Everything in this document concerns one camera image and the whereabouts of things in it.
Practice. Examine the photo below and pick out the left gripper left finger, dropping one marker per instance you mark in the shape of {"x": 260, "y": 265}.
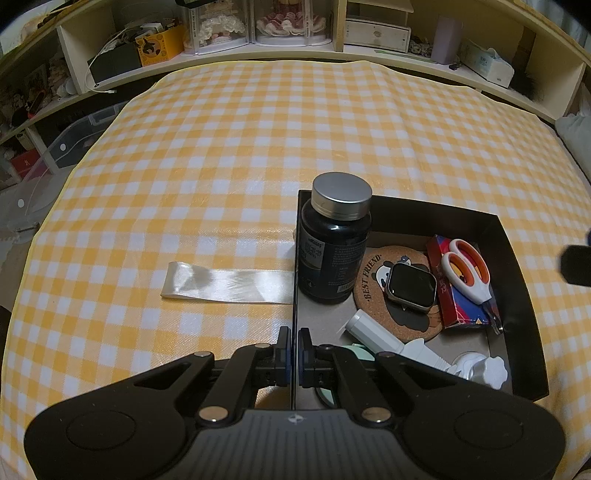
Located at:
{"x": 237, "y": 380}

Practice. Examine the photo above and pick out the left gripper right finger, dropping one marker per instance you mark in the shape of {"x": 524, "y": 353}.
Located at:
{"x": 348, "y": 378}

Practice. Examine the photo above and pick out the mint green round tin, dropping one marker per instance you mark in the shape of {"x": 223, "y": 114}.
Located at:
{"x": 324, "y": 395}

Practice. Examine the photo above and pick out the grey watch link tool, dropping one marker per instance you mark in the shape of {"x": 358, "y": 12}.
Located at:
{"x": 378, "y": 339}

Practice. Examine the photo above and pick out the panda cork coaster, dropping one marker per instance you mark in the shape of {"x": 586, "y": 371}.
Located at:
{"x": 370, "y": 295}

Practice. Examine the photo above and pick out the orange handled scissors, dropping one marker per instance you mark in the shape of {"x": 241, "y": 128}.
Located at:
{"x": 469, "y": 274}

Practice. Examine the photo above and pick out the black smartwatch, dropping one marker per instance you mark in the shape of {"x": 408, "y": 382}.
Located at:
{"x": 411, "y": 286}

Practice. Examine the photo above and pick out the colourful card box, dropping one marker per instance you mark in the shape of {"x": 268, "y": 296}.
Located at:
{"x": 456, "y": 310}

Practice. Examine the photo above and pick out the black box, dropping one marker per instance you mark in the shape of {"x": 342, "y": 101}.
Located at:
{"x": 413, "y": 224}
{"x": 119, "y": 60}

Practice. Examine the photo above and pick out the dark blue pill bottle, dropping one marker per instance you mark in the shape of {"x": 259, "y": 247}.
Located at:
{"x": 332, "y": 236}

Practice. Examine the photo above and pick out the yellow checkered cloth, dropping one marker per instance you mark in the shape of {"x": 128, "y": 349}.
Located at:
{"x": 205, "y": 168}

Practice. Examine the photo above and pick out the white tissue box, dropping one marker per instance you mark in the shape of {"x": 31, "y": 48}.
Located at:
{"x": 487, "y": 63}

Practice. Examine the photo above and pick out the lilac box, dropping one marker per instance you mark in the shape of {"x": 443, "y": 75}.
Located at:
{"x": 447, "y": 40}

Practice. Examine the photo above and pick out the clear plastic storage bin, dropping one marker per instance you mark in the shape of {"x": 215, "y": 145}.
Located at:
{"x": 27, "y": 206}

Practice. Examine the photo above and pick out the small wooden drawer organizer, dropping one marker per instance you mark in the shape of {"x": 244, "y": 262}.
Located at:
{"x": 379, "y": 23}

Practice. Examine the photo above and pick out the yellow cartoon box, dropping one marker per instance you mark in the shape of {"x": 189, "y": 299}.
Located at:
{"x": 159, "y": 47}

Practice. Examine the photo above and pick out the clear doll display case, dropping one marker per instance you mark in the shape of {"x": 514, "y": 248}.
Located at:
{"x": 213, "y": 26}

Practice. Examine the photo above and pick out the black box on shelf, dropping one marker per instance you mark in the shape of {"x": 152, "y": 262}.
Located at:
{"x": 119, "y": 60}

